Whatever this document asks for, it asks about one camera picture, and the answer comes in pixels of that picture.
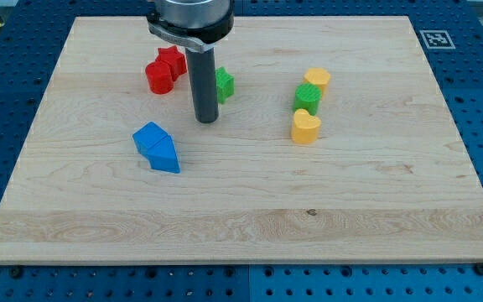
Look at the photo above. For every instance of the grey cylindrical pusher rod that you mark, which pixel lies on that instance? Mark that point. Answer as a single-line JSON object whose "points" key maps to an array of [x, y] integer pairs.
{"points": [[202, 74]]}

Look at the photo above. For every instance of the green star block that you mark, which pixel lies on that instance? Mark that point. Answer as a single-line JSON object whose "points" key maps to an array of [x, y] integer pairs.
{"points": [[225, 85]]}

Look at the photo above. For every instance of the red star block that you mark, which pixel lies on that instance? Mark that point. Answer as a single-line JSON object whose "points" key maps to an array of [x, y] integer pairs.
{"points": [[174, 59]]}

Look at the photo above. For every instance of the blue cube block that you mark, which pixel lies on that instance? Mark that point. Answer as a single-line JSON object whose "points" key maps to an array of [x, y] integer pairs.
{"points": [[148, 136]]}

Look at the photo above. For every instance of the red cylinder block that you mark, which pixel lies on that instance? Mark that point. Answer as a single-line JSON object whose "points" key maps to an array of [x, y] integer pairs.
{"points": [[159, 77]]}

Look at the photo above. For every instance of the blue triangular prism block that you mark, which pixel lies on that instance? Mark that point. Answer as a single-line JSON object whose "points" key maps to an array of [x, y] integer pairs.
{"points": [[162, 156]]}

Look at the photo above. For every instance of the green cylinder block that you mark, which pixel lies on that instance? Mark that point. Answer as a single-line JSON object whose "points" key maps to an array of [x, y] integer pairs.
{"points": [[307, 96]]}

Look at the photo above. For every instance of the yellow hexagon block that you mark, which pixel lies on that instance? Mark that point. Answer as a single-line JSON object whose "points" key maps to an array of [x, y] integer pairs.
{"points": [[319, 77]]}

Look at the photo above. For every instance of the yellow heart block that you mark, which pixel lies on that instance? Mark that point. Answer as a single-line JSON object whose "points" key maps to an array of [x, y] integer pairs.
{"points": [[305, 127]]}

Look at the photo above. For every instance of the wooden board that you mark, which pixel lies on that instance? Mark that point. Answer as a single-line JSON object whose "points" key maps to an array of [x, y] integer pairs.
{"points": [[387, 181]]}

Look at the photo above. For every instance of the white fiducial marker tag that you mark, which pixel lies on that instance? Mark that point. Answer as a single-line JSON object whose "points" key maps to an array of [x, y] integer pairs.
{"points": [[437, 39]]}

